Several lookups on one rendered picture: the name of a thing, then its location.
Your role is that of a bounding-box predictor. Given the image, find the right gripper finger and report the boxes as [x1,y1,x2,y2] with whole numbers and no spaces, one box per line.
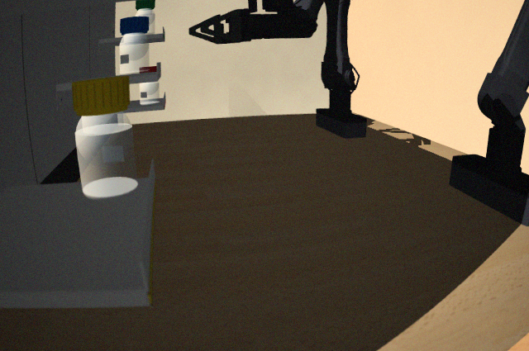
[188,14,222,45]
[200,9,241,43]

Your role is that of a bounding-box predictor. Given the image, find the clear glass bottle with yellow cap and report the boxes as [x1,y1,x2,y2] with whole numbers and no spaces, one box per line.
[72,76,138,202]

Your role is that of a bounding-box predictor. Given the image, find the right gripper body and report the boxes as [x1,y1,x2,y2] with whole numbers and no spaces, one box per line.
[240,0,270,42]

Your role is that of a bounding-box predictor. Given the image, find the bottle with dark blue cap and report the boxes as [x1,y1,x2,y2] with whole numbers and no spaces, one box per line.
[120,17,150,76]

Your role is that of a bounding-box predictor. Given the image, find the white bottle with green cap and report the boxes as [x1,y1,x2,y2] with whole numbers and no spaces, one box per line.
[136,0,155,35]

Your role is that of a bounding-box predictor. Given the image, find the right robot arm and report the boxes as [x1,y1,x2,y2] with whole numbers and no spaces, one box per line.
[262,0,367,123]

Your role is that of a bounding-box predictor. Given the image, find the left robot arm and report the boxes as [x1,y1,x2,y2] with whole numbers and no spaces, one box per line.
[452,0,529,197]

